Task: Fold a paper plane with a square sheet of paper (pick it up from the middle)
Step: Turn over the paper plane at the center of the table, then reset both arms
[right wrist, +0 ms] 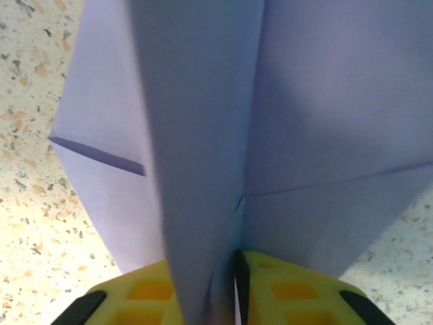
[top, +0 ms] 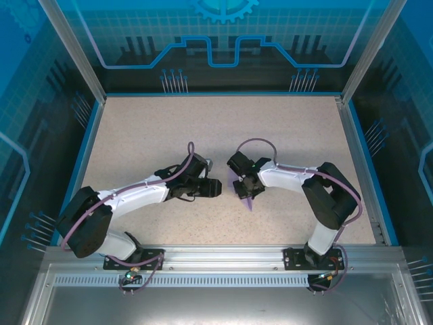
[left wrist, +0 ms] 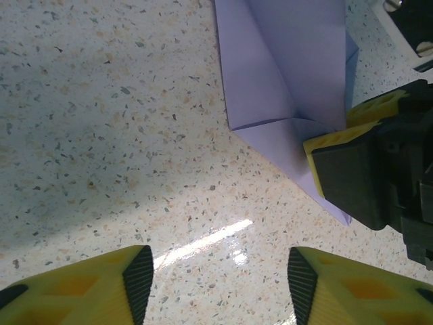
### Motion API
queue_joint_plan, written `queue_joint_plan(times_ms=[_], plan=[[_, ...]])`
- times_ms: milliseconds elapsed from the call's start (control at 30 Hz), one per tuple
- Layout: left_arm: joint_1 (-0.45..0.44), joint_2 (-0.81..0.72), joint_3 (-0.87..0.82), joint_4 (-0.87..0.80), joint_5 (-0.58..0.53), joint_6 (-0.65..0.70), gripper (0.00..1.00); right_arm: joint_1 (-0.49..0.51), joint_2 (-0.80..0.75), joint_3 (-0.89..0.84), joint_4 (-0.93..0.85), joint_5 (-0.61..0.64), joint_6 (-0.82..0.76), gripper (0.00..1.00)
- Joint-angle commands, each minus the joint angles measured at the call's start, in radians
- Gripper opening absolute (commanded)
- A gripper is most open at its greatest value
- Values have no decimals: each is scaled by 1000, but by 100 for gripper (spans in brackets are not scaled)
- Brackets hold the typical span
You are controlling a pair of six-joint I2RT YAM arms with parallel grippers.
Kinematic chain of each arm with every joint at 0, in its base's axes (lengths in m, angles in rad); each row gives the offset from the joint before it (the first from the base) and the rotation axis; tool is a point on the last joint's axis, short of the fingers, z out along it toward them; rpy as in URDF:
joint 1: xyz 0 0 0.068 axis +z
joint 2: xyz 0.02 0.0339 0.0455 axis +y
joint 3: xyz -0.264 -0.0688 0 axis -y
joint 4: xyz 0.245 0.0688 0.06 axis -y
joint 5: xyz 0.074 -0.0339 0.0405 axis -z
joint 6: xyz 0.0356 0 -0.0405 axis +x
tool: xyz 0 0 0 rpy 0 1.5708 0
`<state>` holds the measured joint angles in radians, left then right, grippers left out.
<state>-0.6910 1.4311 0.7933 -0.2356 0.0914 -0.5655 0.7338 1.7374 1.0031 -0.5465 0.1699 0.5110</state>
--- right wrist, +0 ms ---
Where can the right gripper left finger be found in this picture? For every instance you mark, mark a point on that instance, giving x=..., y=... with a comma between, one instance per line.
x=135, y=301

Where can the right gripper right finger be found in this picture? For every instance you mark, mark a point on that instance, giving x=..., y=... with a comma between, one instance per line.
x=304, y=298

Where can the lilac paper sheet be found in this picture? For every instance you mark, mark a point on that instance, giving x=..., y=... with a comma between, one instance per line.
x=236, y=118

